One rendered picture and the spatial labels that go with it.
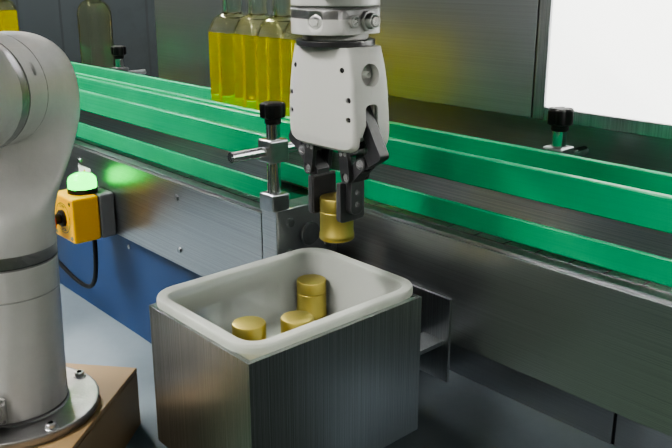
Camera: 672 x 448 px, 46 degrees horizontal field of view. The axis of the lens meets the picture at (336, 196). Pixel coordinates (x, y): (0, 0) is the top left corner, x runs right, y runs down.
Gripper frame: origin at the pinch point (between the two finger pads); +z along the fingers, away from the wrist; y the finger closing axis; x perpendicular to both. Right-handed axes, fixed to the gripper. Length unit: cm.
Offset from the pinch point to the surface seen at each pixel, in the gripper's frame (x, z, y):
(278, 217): -2.5, 5.7, 12.8
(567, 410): -32.9, 33.5, -8.3
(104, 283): -4, 30, 64
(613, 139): -32.9, -2.9, -11.2
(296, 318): 4.8, 12.1, 0.7
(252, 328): 9.5, 12.1, 1.7
